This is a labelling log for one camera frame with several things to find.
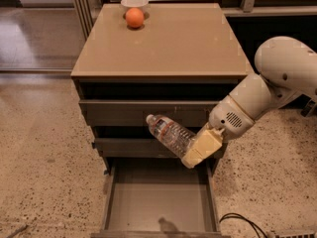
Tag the grey open bottom drawer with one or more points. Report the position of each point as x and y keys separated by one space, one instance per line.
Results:
x=159 y=198

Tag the grey middle drawer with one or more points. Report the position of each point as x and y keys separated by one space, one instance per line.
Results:
x=132 y=148

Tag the white plastic cup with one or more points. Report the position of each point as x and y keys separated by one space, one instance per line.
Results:
x=140 y=4

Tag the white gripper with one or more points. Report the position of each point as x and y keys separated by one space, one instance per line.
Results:
x=229 y=119

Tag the grey metal rod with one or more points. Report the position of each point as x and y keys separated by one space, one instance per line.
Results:
x=17 y=231

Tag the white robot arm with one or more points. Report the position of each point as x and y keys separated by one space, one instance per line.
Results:
x=286 y=69

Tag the grey floor power strip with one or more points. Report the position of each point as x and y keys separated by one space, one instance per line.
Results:
x=292 y=233

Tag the grey drawer cabinet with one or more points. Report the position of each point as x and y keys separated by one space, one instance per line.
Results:
x=183 y=52

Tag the clear plastic water bottle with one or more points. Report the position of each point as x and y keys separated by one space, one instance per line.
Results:
x=171 y=134

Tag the dark device on floor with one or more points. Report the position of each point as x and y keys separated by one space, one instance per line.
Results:
x=309 y=108

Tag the grey top drawer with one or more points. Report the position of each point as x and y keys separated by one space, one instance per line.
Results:
x=134 y=112

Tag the metal window frame post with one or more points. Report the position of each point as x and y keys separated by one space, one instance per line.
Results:
x=83 y=11

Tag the orange fruit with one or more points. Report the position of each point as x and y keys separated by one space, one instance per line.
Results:
x=134 y=18

